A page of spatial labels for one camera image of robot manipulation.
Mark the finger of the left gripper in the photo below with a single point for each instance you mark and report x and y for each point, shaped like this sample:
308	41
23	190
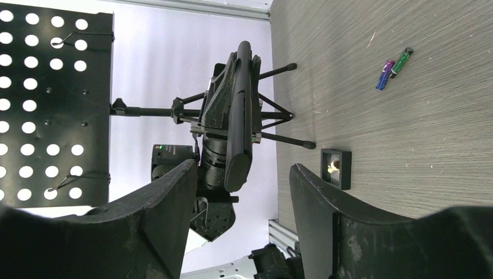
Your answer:
218	96
255	74

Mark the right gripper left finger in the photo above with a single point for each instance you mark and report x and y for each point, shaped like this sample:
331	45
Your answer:
141	235

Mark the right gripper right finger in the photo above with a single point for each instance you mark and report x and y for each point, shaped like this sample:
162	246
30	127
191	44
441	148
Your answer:
341	236

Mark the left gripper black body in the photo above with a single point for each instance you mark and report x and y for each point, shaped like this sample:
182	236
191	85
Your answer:
199	129

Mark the black remote with label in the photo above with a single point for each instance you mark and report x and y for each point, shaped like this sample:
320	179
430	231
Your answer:
239	139

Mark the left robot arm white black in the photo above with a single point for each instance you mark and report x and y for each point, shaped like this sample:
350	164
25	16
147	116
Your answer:
226	121

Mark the black tripod stand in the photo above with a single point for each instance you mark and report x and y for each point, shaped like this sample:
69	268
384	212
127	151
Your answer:
190	110

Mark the small black square tray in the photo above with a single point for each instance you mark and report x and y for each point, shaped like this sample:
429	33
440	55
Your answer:
335	167

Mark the blue purple battery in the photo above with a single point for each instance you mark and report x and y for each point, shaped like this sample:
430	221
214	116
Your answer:
385	74

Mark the green battery beside blue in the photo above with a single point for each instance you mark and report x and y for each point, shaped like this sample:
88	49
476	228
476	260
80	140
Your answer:
403	58

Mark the black perforated music stand tray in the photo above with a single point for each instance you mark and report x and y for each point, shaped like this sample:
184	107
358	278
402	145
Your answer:
56	81

